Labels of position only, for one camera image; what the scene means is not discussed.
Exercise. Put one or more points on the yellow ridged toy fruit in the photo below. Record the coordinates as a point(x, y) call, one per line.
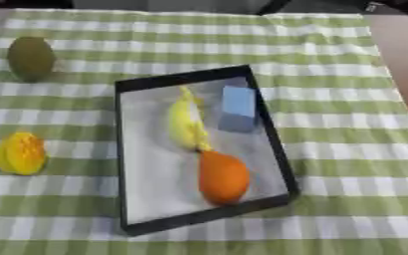
point(20, 153)

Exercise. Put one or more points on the olive green toy fruit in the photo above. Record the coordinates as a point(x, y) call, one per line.
point(31, 58)

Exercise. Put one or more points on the light blue block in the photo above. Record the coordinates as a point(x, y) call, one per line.
point(238, 108)

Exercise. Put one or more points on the orange toy fruit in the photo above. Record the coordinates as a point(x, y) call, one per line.
point(224, 177)

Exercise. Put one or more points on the yellow toy banana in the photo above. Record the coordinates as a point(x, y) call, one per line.
point(184, 126)

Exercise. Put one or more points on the black box with white inside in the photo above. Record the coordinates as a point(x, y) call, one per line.
point(155, 186)

